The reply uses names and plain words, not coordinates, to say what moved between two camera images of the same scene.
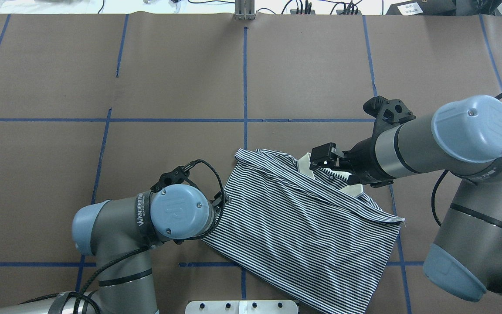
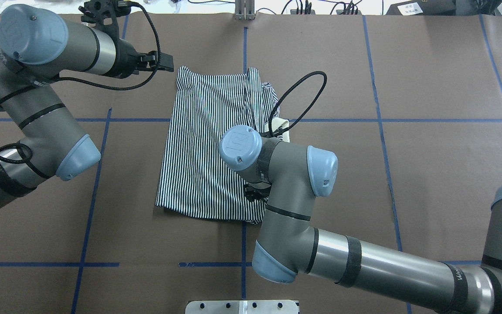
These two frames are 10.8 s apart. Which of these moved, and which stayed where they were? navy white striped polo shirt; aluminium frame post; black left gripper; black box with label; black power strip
Moved: navy white striped polo shirt; black left gripper
Stayed: black power strip; aluminium frame post; black box with label
